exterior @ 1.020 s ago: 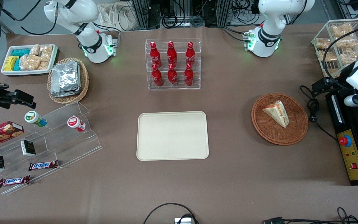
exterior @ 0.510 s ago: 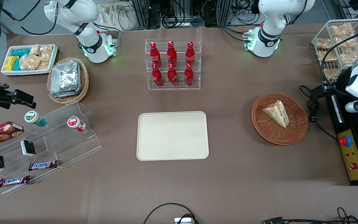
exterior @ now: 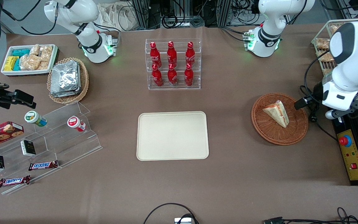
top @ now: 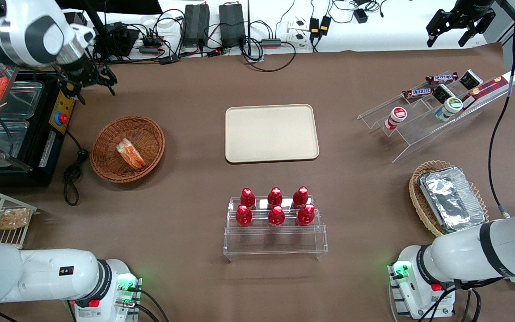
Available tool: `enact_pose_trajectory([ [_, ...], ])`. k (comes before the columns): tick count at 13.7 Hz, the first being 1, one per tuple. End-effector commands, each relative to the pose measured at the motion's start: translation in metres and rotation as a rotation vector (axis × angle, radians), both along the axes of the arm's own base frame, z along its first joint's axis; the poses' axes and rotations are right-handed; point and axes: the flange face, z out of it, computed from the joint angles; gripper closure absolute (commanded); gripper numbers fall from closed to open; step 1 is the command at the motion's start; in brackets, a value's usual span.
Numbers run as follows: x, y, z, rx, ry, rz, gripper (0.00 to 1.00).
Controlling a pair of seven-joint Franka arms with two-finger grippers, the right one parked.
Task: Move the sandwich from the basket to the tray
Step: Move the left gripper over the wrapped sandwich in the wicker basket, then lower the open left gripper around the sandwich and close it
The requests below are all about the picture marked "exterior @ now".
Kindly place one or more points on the snickers chocolate bar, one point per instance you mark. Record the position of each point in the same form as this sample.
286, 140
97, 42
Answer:
14, 181
43, 165

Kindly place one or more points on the oval tan wicker basket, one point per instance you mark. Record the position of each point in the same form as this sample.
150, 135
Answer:
84, 81

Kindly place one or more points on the clear acrylic bottle rack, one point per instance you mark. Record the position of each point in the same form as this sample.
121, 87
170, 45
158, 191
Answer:
179, 87

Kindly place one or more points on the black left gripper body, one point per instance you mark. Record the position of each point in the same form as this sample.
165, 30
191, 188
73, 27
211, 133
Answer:
316, 91

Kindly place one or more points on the teal snack packet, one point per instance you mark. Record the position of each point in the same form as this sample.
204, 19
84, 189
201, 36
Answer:
20, 52
17, 65

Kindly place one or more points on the beige plastic tray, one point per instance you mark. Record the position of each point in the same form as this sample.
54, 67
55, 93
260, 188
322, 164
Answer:
172, 136

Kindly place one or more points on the bagged rice cracker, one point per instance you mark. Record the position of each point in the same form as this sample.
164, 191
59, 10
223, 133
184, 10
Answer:
34, 49
29, 62
46, 53
43, 65

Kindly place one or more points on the white cloth bag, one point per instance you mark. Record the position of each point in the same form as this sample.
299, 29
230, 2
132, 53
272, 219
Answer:
117, 17

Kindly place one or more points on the red tartan cookie box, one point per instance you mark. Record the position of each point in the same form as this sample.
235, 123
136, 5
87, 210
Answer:
0, 133

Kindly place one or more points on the triangle sandwich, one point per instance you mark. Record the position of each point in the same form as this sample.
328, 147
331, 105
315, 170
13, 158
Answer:
277, 113

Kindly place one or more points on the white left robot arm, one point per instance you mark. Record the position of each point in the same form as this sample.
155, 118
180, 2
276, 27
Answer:
270, 18

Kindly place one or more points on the small silver device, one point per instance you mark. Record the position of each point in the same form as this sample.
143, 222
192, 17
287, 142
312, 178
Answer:
183, 221

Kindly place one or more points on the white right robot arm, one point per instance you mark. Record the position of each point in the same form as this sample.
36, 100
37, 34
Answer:
73, 15

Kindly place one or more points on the black machine with yellow panel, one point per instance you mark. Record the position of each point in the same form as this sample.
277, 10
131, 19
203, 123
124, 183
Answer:
351, 155

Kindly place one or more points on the white rectangular snack tray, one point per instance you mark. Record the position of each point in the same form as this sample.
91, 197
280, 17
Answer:
26, 73

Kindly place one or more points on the bagged fried snack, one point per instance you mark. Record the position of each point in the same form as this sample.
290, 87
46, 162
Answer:
322, 44
324, 57
326, 71
333, 29

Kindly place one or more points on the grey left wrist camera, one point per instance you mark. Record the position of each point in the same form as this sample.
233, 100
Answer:
330, 115

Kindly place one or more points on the stack of foil containers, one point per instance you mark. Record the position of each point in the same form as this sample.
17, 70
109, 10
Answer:
64, 79

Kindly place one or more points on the yellow snack packet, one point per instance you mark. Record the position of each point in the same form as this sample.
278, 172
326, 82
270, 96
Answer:
10, 63

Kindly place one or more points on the clear acrylic stepped display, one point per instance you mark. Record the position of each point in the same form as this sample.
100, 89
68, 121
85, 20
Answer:
61, 146

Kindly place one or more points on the green lid yogurt cup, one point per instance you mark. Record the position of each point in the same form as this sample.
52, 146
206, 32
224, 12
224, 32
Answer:
34, 118

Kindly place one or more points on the red cola bottle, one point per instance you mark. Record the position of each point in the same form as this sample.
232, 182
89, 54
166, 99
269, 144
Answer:
188, 77
190, 55
172, 54
157, 77
172, 77
155, 55

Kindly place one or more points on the round brown wicker basket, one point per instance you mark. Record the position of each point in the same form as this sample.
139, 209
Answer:
272, 133

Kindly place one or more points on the red lid yogurt cup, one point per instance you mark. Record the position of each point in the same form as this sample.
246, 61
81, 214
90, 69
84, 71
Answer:
75, 123

